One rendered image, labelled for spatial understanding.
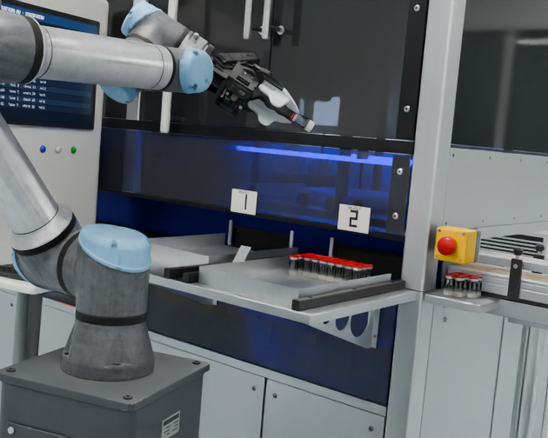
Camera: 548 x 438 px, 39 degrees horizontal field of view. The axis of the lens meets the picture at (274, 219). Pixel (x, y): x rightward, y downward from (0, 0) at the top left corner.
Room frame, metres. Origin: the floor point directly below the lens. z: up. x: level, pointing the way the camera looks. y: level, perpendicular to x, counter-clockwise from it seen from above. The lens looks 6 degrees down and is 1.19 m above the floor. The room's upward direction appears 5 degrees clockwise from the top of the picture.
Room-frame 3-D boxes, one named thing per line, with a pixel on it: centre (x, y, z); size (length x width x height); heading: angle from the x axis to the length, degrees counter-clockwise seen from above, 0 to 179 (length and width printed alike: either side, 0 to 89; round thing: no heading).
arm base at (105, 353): (1.26, 0.26, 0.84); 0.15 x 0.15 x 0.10
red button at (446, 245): (1.63, -0.37, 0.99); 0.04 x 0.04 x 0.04; 52
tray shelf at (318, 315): (1.78, 0.05, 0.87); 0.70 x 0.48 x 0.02; 52
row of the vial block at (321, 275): (1.73, -0.13, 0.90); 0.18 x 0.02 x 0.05; 52
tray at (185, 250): (1.94, 0.14, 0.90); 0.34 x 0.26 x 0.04; 142
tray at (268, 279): (1.64, -0.06, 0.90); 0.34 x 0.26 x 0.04; 142
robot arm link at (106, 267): (1.26, 0.26, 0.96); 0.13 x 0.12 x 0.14; 54
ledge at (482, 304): (1.69, -0.44, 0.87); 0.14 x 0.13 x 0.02; 142
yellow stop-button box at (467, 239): (1.67, -0.40, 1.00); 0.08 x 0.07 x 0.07; 142
